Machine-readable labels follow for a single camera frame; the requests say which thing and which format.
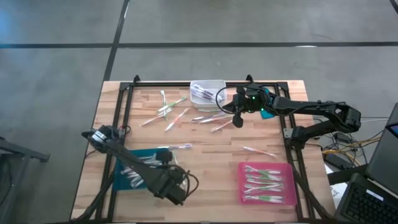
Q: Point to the blue flat plastic lid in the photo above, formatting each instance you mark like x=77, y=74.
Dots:
x=267, y=114

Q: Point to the white plastic bin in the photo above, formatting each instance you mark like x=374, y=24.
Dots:
x=199, y=105

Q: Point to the black computer keyboard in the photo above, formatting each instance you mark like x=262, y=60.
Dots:
x=363, y=208

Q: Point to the pink plastic bin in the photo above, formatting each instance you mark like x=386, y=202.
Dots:
x=290, y=199

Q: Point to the purple white toothbrush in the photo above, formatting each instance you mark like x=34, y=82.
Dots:
x=200, y=93
x=205, y=117
x=214, y=97
x=205, y=93
x=175, y=146
x=199, y=90
x=208, y=95
x=202, y=88
x=207, y=99
x=211, y=93

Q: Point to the black power strip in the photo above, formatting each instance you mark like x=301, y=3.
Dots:
x=337, y=161

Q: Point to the black power adapter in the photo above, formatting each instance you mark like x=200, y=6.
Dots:
x=343, y=137

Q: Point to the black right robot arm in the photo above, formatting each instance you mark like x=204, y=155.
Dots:
x=304, y=107

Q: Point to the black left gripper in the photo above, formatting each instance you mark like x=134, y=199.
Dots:
x=169, y=183

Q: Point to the teal plastic bin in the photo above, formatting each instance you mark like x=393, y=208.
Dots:
x=119, y=183

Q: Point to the white paper sheet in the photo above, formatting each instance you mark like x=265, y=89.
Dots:
x=337, y=191

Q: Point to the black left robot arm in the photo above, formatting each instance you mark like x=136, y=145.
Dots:
x=130, y=161

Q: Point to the black aluminium rig frame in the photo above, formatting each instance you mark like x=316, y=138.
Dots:
x=174, y=84

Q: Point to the grey metal stand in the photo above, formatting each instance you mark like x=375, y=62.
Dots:
x=18, y=152

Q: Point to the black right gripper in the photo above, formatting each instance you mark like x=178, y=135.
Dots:
x=253, y=102

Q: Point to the black computer monitor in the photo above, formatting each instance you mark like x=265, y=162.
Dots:
x=384, y=155

